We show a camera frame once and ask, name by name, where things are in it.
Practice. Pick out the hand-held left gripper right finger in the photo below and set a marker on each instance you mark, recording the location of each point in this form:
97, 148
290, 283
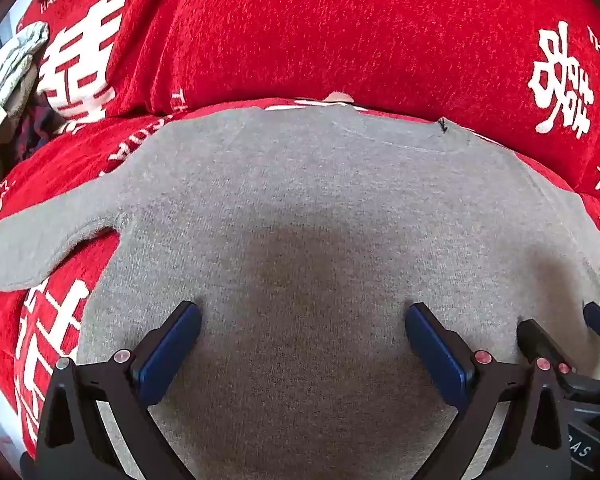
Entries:
432, 350

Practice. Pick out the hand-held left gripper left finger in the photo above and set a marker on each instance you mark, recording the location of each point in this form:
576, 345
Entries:
172, 342

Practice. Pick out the grey knit sweater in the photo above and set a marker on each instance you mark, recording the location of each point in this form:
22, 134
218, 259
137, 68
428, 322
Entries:
305, 210

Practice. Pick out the dark cloth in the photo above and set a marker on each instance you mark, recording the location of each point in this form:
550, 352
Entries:
30, 127

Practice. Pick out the grey white cloth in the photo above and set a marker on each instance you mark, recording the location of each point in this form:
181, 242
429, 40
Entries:
5, 70

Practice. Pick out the red blanket with white print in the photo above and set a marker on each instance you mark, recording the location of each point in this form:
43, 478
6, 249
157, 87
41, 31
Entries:
305, 25

